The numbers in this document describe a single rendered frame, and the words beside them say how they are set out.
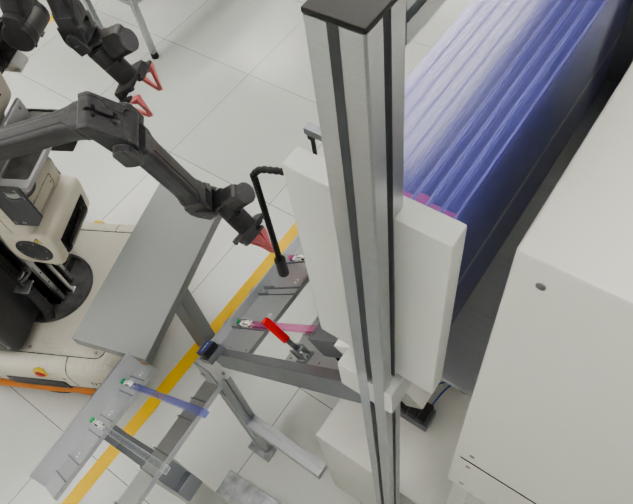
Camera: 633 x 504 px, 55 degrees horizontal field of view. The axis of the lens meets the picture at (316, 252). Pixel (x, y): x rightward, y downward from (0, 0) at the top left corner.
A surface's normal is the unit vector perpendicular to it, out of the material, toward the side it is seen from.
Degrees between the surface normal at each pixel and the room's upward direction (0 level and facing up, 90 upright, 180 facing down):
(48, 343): 0
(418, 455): 0
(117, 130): 55
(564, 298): 90
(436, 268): 90
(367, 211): 90
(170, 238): 0
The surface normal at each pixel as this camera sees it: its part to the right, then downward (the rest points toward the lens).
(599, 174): -0.11, -0.54
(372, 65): 0.81, 0.44
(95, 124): 0.75, -0.26
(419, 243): -0.58, 0.72
